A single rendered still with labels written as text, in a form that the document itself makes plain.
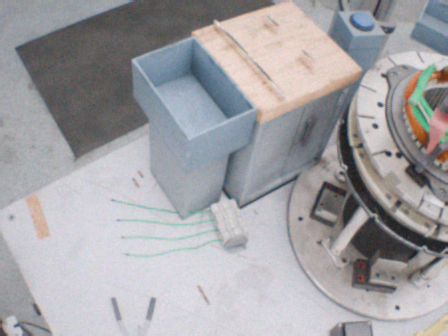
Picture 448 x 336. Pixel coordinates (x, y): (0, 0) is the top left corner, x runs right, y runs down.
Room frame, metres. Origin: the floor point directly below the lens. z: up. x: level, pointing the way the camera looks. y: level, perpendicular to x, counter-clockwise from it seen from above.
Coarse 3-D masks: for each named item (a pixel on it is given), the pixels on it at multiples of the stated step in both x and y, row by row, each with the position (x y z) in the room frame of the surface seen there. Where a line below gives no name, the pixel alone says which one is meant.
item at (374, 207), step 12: (348, 108) 0.52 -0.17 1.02; (348, 144) 0.45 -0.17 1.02; (348, 156) 0.42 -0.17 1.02; (348, 168) 0.40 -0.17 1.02; (360, 180) 0.39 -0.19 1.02; (360, 192) 0.37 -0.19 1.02; (372, 204) 0.35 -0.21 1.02; (384, 216) 0.33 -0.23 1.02; (396, 228) 0.32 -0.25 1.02; (408, 240) 0.30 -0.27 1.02; (420, 240) 0.31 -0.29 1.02; (432, 240) 0.31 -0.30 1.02; (444, 252) 0.29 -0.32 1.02
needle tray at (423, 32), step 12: (432, 0) 0.83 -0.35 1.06; (432, 12) 0.82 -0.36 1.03; (444, 12) 0.82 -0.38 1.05; (420, 24) 0.73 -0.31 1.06; (432, 24) 0.80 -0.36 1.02; (444, 24) 0.81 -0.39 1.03; (420, 36) 0.73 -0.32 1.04; (432, 36) 0.72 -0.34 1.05; (444, 36) 0.71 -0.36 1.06; (432, 48) 0.72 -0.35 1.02; (444, 48) 0.71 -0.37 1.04
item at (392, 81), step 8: (400, 64) 0.56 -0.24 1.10; (392, 72) 0.54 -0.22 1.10; (400, 72) 0.54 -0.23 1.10; (408, 72) 0.54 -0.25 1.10; (416, 72) 0.55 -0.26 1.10; (392, 80) 0.52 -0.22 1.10; (400, 80) 0.52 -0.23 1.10; (392, 88) 0.50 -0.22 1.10; (392, 120) 0.44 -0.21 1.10; (392, 128) 0.42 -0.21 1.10; (392, 136) 0.42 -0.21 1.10; (400, 144) 0.40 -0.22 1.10; (400, 152) 0.39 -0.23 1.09; (408, 152) 0.39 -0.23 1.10; (408, 160) 0.38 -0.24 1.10; (432, 176) 0.36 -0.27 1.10; (432, 184) 0.35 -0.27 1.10; (440, 184) 0.35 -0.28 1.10
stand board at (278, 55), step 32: (192, 32) 0.57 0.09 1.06; (256, 32) 0.60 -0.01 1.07; (288, 32) 0.61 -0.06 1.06; (320, 32) 0.63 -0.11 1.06; (224, 64) 0.51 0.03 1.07; (288, 64) 0.54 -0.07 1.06; (320, 64) 0.55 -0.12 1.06; (352, 64) 0.57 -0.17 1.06; (256, 96) 0.46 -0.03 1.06; (288, 96) 0.47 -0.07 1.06; (320, 96) 0.51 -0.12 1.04
